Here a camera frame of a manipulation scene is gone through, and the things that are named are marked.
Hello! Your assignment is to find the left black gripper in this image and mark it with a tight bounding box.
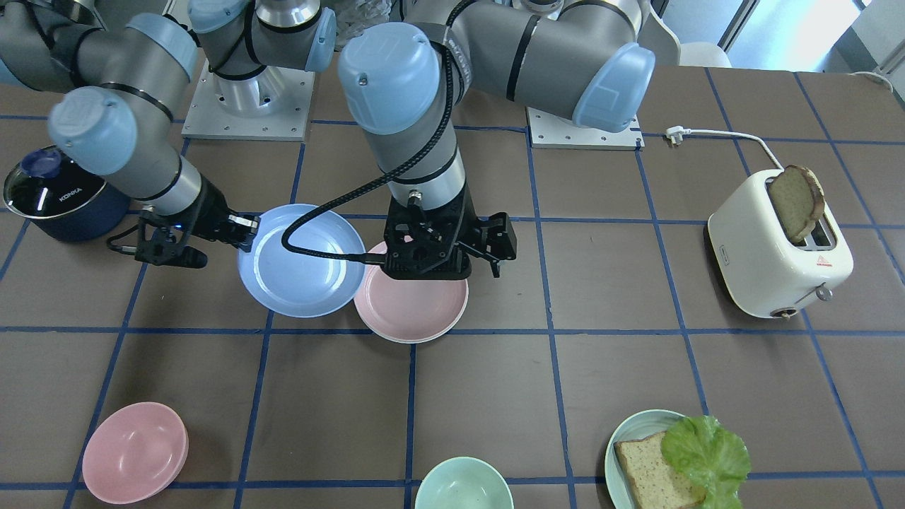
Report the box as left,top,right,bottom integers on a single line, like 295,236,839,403
382,186,518,281

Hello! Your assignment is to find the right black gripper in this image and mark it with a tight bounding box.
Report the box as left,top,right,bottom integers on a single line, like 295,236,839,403
106,177,261,269

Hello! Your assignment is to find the pink plate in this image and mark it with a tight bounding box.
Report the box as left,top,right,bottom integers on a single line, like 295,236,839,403
354,265,469,309

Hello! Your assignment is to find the blue plate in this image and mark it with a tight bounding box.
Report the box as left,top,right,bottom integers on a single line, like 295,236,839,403
237,204,366,318

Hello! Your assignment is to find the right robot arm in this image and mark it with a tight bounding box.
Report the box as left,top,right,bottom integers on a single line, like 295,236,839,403
2,1,337,268

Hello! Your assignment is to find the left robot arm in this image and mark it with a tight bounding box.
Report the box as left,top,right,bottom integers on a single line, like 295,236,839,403
337,1,656,280

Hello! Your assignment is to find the cream plate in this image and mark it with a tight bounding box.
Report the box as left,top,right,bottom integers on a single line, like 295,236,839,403
356,304,466,344

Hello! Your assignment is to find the dark blue pot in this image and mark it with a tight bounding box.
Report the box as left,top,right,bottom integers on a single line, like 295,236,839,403
3,146,132,242

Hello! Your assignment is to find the green bowl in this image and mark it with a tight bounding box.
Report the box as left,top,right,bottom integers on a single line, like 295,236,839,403
414,457,515,508

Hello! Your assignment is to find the pink bowl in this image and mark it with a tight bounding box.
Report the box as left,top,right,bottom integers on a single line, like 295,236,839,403
82,402,189,505

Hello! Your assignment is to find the green plate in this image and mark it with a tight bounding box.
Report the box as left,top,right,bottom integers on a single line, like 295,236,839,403
604,409,706,508

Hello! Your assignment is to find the green lettuce leaf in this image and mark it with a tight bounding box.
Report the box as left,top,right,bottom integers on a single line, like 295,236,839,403
660,415,751,508

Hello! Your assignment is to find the bread slice on plate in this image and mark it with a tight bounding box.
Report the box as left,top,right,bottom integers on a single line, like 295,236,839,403
614,431,706,508

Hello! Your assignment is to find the cream toaster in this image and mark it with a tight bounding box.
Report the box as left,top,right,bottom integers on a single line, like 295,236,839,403
705,168,853,319

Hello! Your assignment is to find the bread slice in toaster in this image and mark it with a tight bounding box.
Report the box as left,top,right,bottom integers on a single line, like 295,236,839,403
767,165,827,245

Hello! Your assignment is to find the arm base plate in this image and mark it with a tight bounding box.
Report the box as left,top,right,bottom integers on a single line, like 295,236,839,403
182,64,317,142
526,107,646,151

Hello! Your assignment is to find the white toaster power cord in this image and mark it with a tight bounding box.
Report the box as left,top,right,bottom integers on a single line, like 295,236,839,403
665,125,786,170

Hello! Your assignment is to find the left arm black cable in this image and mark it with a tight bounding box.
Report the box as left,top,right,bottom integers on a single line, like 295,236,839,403
281,0,481,266

